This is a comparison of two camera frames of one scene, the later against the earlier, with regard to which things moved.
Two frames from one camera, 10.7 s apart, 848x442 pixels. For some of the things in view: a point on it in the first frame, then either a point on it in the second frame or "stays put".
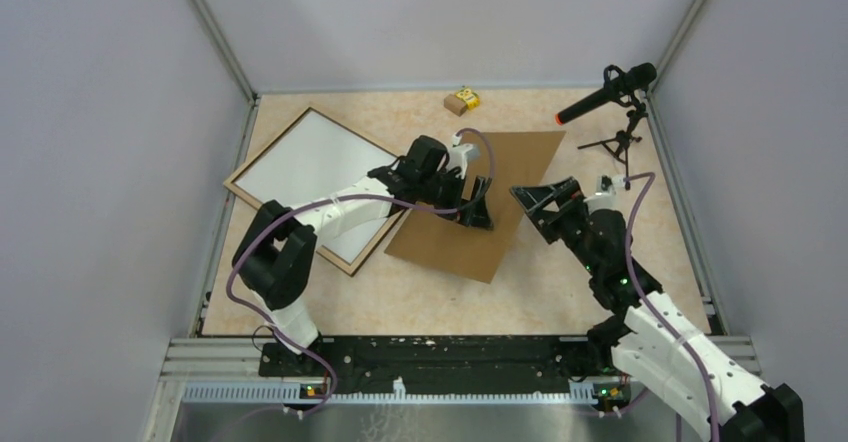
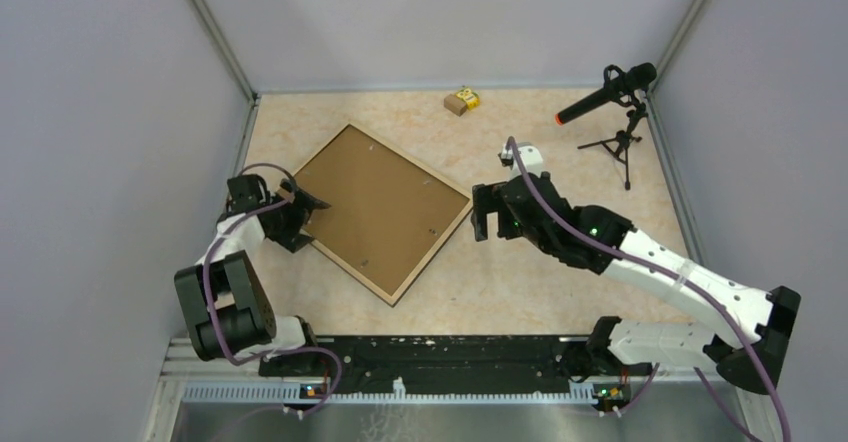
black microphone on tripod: (627, 88) stays put
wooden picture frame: (236, 188) -> (387, 217)
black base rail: (425, 365) stays put
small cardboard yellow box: (461, 101) stays put
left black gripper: (476, 214) -> (299, 213)
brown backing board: (522, 161) -> (384, 213)
